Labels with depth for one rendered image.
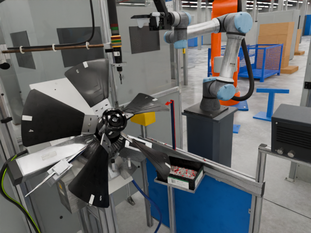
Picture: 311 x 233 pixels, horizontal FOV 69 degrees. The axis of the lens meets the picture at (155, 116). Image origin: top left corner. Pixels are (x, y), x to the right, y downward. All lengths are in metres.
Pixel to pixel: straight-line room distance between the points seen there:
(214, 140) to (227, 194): 0.42
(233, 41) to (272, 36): 7.41
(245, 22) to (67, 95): 1.10
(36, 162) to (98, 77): 0.47
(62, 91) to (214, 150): 1.08
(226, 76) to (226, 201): 0.76
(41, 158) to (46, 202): 0.91
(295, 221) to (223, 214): 1.03
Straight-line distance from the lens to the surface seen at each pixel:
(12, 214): 1.89
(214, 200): 1.48
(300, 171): 2.84
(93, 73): 1.17
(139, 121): 1.57
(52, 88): 1.36
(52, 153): 1.07
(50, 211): 2.00
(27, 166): 1.05
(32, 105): 1.00
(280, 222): 2.36
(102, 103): 1.11
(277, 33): 8.88
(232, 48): 1.52
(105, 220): 1.44
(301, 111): 1.05
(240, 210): 1.41
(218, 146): 1.69
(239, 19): 1.50
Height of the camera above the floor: 1.57
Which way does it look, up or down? 20 degrees down
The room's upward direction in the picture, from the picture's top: 4 degrees counter-clockwise
